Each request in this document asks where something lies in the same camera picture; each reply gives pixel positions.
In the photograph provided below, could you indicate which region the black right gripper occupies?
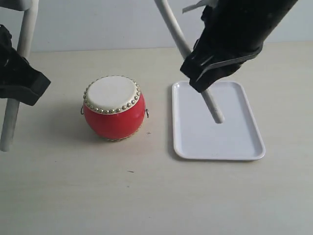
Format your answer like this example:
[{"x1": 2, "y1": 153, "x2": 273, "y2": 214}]
[{"x1": 179, "y1": 4, "x2": 264, "y2": 93}]

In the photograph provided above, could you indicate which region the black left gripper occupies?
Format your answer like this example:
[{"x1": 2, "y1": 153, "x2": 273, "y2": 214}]
[{"x1": 0, "y1": 24, "x2": 51, "y2": 106}]

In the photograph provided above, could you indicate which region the white drumstick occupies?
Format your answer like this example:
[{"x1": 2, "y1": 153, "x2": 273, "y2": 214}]
[
  {"x1": 154, "y1": 0, "x2": 224, "y2": 124},
  {"x1": 0, "y1": 0, "x2": 39, "y2": 152}
]

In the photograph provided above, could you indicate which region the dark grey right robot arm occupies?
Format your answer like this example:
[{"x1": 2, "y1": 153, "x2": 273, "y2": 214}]
[{"x1": 180, "y1": 0, "x2": 297, "y2": 93}]

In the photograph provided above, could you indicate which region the small red drum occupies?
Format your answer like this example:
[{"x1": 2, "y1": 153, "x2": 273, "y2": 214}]
[{"x1": 81, "y1": 75, "x2": 149, "y2": 141}]

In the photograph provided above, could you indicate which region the white rectangular plastic tray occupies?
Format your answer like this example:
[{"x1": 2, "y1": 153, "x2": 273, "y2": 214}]
[{"x1": 172, "y1": 81, "x2": 266, "y2": 161}]

